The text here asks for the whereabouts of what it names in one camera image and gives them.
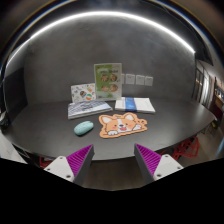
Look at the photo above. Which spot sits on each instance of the teal computer mouse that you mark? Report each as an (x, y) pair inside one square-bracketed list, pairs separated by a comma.
[(83, 127)]

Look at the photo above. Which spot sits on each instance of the white wall socket plate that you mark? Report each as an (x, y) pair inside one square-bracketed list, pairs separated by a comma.
[(130, 79), (148, 81), (140, 80)]

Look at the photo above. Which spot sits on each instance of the red chair frame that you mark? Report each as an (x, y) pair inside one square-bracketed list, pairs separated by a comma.
[(188, 148)]

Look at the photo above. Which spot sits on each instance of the white and blue book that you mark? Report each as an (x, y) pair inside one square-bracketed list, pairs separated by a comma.
[(129, 104)]

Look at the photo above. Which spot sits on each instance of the grey patterned book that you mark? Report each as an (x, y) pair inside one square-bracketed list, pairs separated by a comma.
[(87, 108)]

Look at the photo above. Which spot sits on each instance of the green upright picture book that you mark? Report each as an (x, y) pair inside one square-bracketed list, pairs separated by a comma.
[(108, 81)]

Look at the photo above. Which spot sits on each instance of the curved ceiling light strip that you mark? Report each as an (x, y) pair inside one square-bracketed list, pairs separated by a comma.
[(104, 14)]

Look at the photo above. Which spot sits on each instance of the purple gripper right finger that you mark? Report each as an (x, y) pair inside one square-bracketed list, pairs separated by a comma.
[(154, 166)]

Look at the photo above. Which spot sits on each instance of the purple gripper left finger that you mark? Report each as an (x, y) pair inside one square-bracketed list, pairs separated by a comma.
[(74, 167)]

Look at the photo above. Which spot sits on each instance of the white patterned card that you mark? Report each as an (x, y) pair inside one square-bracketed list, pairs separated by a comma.
[(83, 92)]

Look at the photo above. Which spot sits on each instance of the corgi shaped mouse pad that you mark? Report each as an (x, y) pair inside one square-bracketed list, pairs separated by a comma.
[(121, 125)]

